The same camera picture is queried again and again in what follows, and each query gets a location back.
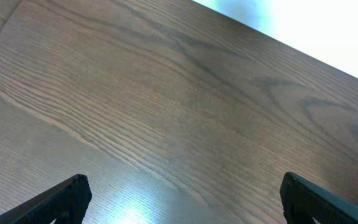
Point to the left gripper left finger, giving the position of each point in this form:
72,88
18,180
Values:
66,202

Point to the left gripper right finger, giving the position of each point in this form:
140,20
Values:
306,202

